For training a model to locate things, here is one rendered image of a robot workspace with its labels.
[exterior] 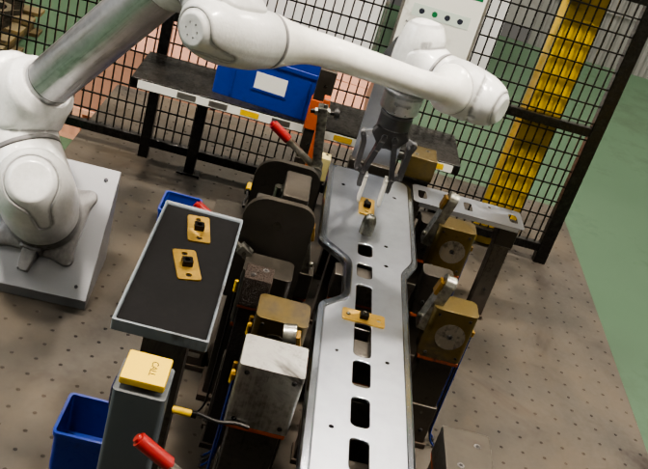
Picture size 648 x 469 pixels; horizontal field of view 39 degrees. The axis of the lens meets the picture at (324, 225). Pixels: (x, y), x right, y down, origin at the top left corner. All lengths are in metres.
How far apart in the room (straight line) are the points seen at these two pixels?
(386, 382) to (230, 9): 0.68
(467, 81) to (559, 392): 0.87
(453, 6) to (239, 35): 1.12
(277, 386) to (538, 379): 1.09
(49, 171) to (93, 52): 0.25
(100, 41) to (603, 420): 1.44
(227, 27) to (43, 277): 0.83
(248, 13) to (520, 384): 1.19
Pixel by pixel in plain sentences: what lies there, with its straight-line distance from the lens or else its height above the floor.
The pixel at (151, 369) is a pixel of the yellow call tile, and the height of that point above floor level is 1.16.
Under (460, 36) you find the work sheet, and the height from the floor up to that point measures 1.31.
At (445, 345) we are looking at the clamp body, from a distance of 1.82.
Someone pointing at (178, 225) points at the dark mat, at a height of 1.16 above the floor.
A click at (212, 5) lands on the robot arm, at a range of 1.51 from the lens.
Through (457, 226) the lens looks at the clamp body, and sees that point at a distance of 2.10.
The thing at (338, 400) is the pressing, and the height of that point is 1.00.
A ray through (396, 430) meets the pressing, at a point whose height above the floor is 1.00.
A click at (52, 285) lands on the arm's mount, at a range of 2.09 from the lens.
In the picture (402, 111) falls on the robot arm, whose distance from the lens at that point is 2.00.
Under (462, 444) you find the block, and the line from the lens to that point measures 1.50.
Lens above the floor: 1.94
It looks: 28 degrees down
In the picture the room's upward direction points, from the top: 17 degrees clockwise
